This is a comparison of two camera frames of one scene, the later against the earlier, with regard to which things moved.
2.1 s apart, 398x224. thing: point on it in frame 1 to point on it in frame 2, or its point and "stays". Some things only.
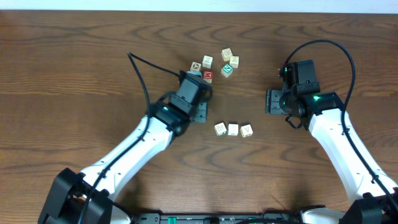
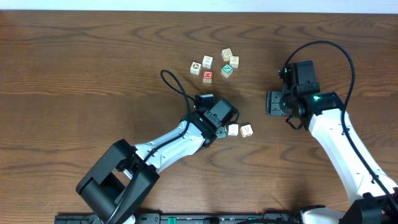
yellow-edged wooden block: (233, 129) stays
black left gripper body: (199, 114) to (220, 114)
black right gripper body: (280, 103) stays
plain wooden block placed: (246, 130) stays
